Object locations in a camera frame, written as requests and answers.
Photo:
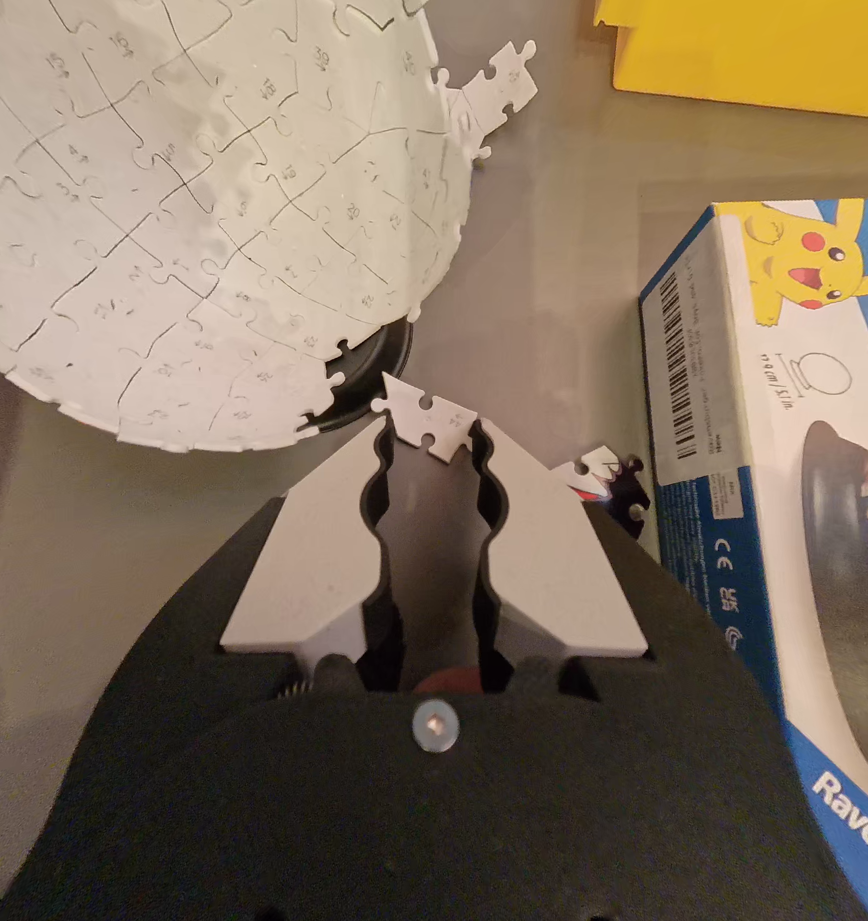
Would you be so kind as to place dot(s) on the white puzzle piece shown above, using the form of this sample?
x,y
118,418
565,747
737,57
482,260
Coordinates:
x,y
427,421

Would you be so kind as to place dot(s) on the black ball stand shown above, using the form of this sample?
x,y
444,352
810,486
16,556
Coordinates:
x,y
376,367

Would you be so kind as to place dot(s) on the blue puzzle box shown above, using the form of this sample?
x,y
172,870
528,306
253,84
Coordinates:
x,y
729,575

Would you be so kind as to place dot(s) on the black red puzzle piece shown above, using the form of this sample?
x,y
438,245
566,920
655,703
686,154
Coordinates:
x,y
621,482

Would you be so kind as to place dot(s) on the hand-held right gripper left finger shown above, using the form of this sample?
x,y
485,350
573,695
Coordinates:
x,y
312,575

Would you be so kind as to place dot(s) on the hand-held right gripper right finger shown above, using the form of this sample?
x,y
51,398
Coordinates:
x,y
556,575

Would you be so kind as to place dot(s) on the colourful puzzle ball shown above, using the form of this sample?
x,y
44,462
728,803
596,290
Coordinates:
x,y
189,216

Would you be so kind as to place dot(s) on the yellow plastic bin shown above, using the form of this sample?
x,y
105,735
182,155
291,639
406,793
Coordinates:
x,y
750,50

